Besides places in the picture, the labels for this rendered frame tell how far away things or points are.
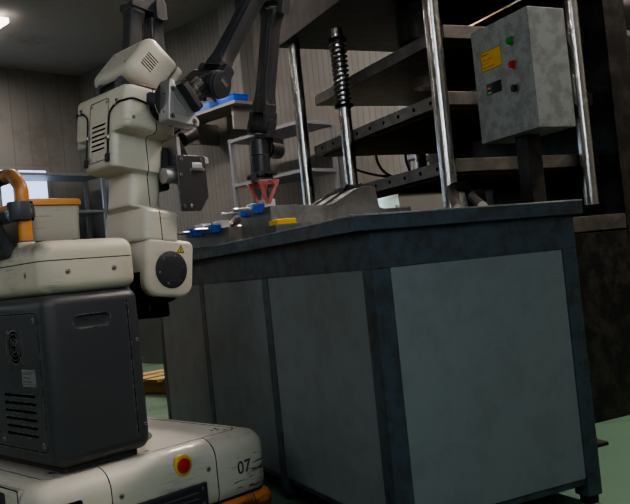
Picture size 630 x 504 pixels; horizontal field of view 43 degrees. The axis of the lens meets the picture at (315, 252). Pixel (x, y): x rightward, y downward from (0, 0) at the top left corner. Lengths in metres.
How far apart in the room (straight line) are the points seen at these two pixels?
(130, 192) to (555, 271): 1.17
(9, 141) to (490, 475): 8.99
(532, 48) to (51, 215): 1.59
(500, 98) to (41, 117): 8.44
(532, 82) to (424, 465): 1.35
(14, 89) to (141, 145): 8.41
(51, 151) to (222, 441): 8.77
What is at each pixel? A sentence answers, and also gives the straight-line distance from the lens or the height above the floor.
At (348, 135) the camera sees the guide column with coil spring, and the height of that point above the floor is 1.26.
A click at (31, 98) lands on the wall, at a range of 10.72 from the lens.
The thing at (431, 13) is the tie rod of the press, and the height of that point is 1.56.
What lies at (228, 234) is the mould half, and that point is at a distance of 2.64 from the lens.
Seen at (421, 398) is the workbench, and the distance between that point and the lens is 1.91.
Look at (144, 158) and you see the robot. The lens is 2.27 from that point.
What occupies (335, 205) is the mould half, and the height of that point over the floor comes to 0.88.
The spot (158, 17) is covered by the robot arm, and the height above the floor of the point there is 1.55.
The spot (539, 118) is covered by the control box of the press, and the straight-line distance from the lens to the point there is 2.70.
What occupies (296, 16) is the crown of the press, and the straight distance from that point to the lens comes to 3.88.
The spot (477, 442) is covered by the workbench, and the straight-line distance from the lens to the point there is 2.02.
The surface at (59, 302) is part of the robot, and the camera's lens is 1.88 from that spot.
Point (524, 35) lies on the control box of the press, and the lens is 2.77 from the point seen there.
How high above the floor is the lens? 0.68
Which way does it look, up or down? 1 degrees up
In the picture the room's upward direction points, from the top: 6 degrees counter-clockwise
